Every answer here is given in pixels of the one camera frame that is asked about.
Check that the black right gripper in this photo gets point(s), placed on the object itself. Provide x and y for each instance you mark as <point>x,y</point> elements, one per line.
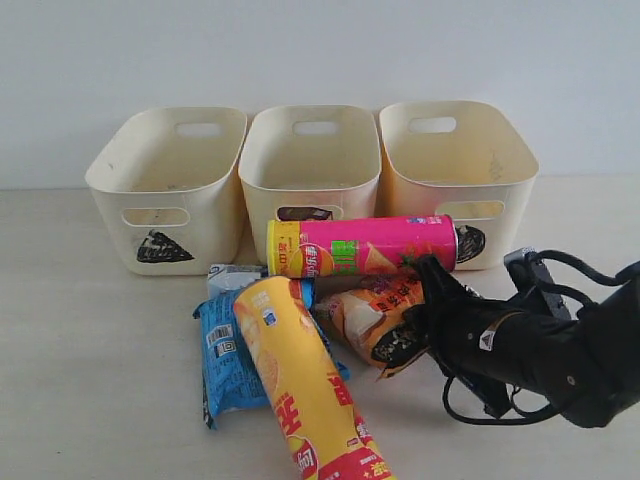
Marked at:
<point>487,344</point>

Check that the orange black noodle bag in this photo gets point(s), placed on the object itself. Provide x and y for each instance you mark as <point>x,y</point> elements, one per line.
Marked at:
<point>369,320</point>

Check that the pink Lays chips can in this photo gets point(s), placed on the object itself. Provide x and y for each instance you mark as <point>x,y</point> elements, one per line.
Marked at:
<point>364,246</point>

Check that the yellow Lays chips can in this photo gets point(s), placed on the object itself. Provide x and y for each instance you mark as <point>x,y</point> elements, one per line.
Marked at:
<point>326,435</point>

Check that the purple small box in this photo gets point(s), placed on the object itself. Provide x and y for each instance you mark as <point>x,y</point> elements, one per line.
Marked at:
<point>303,213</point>

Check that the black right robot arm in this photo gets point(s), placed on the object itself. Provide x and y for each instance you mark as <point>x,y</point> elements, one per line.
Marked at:
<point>566,344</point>

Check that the right cream bin circle mark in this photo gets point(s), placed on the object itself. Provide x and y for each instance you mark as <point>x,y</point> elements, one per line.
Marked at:
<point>458,158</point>

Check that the middle cream bin square mark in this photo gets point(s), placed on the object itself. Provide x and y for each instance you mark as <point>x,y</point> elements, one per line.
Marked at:
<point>303,156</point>

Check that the blue noodle bag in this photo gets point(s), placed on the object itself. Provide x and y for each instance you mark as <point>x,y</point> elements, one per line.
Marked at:
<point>229,377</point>

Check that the left cream bin triangle mark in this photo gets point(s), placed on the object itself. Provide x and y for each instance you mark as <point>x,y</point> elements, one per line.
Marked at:
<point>167,189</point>

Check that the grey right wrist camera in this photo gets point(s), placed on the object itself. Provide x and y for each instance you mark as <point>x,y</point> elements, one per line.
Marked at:
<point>528,273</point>

